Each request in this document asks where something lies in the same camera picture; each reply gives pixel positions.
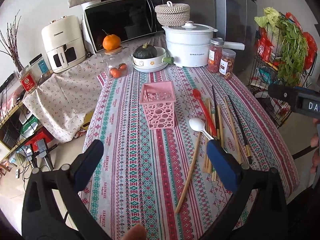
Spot black chopstick gold tip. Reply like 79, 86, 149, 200
228, 96, 253, 165

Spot long light wooden chopstick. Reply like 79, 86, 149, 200
175, 132, 201, 214

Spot white plastic spoon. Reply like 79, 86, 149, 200
189, 118, 214, 140

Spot red plastic spoon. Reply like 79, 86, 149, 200
193, 89, 217, 137

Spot person's right hand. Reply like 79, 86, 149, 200
310, 118, 320, 175

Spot person's left thumb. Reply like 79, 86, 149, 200
122, 224, 147, 240

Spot leafy green vegetables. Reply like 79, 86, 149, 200
254, 7, 309, 87

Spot phone tripod on floor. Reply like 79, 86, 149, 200
24, 139, 57, 171

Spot jar of dried rings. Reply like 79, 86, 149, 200
219, 49, 236, 80

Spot jar of red dried fruit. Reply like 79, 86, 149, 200
208, 37, 224, 73

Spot patterned striped tablecloth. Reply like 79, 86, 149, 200
81, 66, 299, 239

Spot white dotted cloth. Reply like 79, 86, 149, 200
23, 53, 106, 143

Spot grey refrigerator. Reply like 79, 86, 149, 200
215, 0, 257, 75

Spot white electric cooking pot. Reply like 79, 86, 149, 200
162, 20, 246, 68

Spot red labelled jar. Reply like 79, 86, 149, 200
18, 65, 37, 93

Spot pink perforated utensil basket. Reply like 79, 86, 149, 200
139, 81, 176, 129

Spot blue labelled container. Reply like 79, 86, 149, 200
29, 54, 51, 82

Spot green kabocha squash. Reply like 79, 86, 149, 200
133, 43, 157, 59

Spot glass jar with wooden lid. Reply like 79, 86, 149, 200
103, 46, 132, 79

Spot dry twig bouquet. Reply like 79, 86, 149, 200
1, 11, 23, 73

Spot cream air fryer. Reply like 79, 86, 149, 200
41, 15, 86, 73

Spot orange mandarin on jar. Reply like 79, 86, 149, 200
103, 30, 121, 51

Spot black microwave oven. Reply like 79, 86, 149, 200
82, 0, 163, 54

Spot black wire rack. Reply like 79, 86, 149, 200
248, 55, 312, 128

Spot white ceramic bowl green handle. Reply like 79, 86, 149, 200
132, 47, 174, 73

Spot woven rope lidded basket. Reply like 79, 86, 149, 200
155, 1, 190, 27

